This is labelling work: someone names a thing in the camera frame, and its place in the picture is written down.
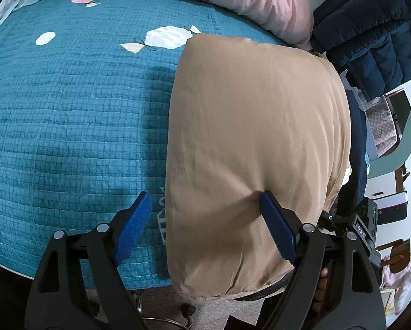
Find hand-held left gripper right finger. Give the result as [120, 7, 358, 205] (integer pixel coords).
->
[259, 191, 386, 330]

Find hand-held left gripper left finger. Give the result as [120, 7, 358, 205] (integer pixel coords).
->
[25, 191, 153, 330]

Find tan jacket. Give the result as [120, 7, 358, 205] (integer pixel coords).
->
[164, 34, 352, 299]

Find person's right hand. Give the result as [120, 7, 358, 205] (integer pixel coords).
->
[313, 267, 330, 312]

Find pink garment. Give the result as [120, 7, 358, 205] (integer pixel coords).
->
[380, 256, 411, 314]

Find navy folded pants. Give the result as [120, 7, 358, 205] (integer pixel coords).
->
[240, 89, 369, 298]

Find teal quilted bed mat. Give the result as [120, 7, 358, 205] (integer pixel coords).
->
[0, 0, 295, 289]

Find navy and yellow puffer jacket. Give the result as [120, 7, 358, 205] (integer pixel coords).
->
[310, 0, 411, 102]

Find teal bunk bed frame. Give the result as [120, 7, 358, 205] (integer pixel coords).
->
[0, 84, 411, 291]

